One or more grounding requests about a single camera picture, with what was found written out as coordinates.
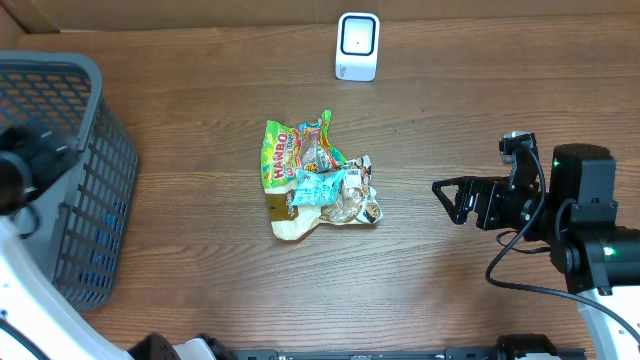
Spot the white barcode scanner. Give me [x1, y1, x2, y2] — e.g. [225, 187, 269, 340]
[335, 12, 380, 82]

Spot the green Haribo candy bag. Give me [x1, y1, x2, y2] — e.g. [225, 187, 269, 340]
[260, 110, 347, 189]

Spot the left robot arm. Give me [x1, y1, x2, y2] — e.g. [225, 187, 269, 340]
[1, 118, 234, 360]

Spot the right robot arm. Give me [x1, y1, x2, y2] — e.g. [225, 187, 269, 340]
[432, 139, 639, 359]

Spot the light blue snack packet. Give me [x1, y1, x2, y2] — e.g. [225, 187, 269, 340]
[292, 170, 345, 206]

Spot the grey plastic shopping basket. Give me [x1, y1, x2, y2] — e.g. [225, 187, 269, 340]
[1, 50, 140, 312]

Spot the beige mushroom snack bag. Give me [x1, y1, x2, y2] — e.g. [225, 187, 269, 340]
[265, 155, 383, 241]

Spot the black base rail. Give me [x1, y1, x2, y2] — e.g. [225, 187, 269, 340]
[232, 333, 587, 360]

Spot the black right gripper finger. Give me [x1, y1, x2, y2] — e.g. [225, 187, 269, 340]
[432, 176, 475, 189]
[432, 185, 475, 225]

